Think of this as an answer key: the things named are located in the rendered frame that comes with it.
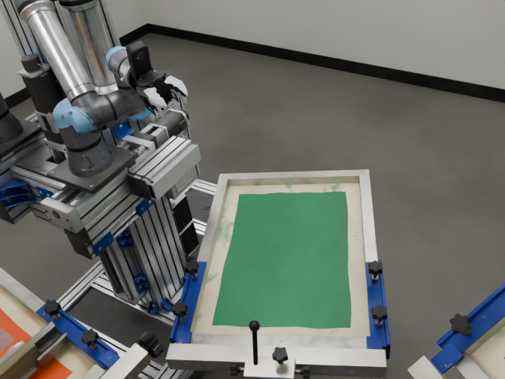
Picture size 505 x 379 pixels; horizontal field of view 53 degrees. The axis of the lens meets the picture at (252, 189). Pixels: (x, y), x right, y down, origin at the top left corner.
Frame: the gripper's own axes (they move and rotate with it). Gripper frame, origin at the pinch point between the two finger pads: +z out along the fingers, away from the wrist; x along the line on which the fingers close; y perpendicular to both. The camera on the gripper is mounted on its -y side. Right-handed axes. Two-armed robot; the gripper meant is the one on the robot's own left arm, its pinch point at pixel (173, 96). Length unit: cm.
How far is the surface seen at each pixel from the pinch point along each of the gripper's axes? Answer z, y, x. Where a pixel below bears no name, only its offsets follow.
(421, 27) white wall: -164, 155, -259
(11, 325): -27, 56, 65
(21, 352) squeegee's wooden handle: -8, 48, 62
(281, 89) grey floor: -243, 193, -168
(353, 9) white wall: -220, 145, -241
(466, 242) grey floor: -20, 188, -134
